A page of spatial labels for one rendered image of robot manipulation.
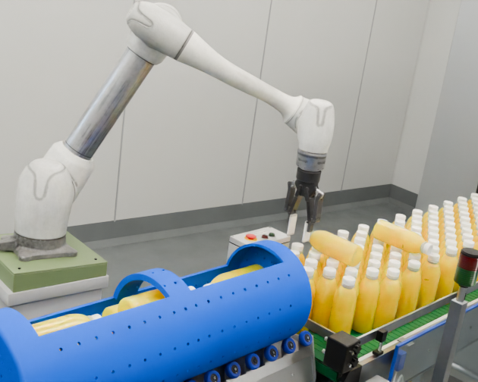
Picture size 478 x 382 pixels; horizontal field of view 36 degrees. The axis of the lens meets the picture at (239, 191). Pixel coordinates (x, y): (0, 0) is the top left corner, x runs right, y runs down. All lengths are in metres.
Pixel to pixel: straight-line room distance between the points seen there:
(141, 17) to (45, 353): 1.03
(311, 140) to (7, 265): 0.95
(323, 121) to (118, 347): 0.96
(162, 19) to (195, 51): 0.13
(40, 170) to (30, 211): 0.12
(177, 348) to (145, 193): 3.54
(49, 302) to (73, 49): 2.62
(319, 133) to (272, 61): 3.42
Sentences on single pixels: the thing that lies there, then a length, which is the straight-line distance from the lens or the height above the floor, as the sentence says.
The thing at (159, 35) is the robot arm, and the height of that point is 1.74.
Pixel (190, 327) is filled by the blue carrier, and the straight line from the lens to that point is 1.70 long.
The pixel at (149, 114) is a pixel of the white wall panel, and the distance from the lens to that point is 5.00.
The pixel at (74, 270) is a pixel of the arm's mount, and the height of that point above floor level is 1.04.
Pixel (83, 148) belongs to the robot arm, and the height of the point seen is 1.34.
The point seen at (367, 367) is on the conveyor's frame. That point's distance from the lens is 2.25.
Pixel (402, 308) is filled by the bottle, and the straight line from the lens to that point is 2.50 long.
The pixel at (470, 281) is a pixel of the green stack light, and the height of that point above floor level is 1.18.
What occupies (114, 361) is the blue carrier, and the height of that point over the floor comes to 1.14.
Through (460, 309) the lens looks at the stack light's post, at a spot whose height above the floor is 1.08.
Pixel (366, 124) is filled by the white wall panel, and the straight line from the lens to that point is 6.53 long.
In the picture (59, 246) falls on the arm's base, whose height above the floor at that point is 1.08.
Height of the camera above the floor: 1.97
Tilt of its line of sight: 17 degrees down
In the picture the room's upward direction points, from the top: 8 degrees clockwise
